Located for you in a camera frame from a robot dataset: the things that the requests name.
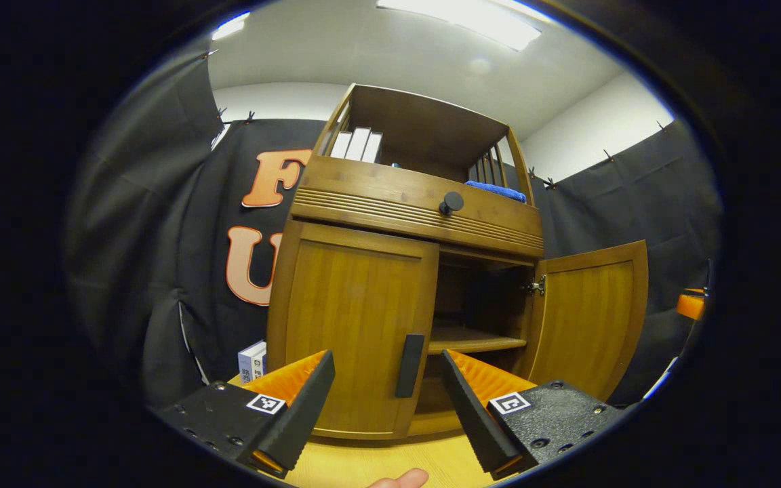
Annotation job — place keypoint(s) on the blue folded towel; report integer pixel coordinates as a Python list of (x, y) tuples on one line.
[(495, 190)]

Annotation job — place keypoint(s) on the silver door hinge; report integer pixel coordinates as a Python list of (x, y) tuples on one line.
[(535, 285)]

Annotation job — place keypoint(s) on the white flat object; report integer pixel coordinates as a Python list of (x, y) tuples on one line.
[(662, 378)]

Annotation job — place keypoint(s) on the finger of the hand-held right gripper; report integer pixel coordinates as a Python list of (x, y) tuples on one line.
[(690, 305)]

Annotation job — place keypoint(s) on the black round drawer knob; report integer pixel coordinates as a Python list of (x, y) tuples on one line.
[(451, 202)]

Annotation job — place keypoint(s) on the wooden cabinet door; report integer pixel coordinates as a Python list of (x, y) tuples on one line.
[(350, 305), (587, 318)]

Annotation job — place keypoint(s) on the small white box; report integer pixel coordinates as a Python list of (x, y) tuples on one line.
[(260, 359), (247, 362)]

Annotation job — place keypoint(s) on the small ceiling light panel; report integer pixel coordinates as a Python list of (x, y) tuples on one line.
[(231, 26)]

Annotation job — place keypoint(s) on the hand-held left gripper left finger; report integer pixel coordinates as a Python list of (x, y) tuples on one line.
[(302, 420)]

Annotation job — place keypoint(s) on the black backdrop cloth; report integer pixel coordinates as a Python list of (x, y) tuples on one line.
[(160, 237)]

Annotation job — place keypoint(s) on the wooden double-door shoe cabinet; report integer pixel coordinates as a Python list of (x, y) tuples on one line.
[(377, 193)]

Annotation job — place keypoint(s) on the white binder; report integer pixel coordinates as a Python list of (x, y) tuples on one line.
[(371, 148), (341, 145), (358, 144)]

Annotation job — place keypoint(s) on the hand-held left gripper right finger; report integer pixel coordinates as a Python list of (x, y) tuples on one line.
[(475, 420)]

